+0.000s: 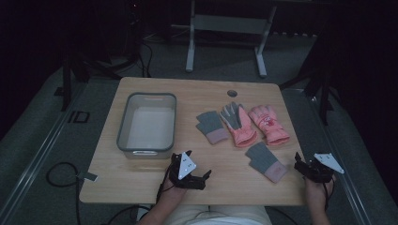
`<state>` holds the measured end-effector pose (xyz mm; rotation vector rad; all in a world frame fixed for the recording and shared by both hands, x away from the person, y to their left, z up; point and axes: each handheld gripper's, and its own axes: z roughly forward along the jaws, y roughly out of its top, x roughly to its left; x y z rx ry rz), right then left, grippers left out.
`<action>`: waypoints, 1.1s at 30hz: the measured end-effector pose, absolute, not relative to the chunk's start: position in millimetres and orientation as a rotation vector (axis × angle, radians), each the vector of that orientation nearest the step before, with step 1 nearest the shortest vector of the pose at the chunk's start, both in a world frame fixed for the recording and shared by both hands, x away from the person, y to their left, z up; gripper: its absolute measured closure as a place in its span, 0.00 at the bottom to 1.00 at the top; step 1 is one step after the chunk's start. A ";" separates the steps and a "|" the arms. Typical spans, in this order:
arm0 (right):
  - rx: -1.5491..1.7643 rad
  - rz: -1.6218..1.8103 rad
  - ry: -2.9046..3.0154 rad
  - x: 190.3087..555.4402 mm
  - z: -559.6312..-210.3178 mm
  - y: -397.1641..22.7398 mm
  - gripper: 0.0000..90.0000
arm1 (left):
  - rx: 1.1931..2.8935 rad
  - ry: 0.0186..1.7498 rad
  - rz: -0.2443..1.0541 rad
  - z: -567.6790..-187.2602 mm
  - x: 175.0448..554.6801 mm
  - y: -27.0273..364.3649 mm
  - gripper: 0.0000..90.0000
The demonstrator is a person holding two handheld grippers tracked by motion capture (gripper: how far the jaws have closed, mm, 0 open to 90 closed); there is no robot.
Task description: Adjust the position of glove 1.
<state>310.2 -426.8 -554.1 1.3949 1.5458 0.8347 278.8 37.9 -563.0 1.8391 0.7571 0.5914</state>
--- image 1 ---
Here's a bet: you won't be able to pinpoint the black stand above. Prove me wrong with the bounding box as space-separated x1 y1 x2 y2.
279 65 335 127
54 51 142 113

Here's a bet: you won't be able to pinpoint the pink glove with printed patch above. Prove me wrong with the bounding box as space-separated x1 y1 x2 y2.
248 104 291 147

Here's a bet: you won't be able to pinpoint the grey knit glove pink cuff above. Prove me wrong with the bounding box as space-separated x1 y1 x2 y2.
195 110 230 145
245 141 288 184

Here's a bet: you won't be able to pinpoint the person's beige trousers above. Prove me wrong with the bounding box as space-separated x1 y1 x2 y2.
162 204 274 225

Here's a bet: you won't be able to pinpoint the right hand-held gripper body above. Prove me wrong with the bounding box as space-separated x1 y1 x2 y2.
308 153 345 184

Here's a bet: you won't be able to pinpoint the black cables by stand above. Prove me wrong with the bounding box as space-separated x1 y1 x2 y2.
136 39 155 79

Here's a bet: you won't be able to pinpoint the metal floor rail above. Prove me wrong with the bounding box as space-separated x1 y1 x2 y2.
0 83 89 225
308 93 374 225

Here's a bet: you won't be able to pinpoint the person's right hand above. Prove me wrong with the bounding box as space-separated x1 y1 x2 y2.
304 177 336 205

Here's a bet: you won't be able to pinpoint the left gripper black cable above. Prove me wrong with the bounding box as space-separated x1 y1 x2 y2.
155 164 176 204

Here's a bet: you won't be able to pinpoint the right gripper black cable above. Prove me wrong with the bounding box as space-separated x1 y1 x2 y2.
323 178 336 212

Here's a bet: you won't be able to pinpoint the black floor cable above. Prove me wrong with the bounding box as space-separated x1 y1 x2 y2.
45 161 83 225

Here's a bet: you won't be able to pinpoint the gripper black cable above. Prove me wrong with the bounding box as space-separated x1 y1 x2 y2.
323 178 336 212
155 164 176 204

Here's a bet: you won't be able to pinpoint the grey plastic bin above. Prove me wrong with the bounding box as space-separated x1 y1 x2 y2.
116 92 177 160

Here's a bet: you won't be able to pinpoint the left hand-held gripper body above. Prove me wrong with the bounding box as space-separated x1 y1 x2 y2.
168 150 203 189

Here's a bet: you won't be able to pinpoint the pink glove with grey palm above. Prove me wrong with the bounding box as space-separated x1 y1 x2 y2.
219 101 258 149

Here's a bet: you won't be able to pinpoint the white metal desk frame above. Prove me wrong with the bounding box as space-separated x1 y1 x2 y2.
170 0 279 79

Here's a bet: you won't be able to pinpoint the person's left hand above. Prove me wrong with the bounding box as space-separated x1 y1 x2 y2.
159 177 188 204

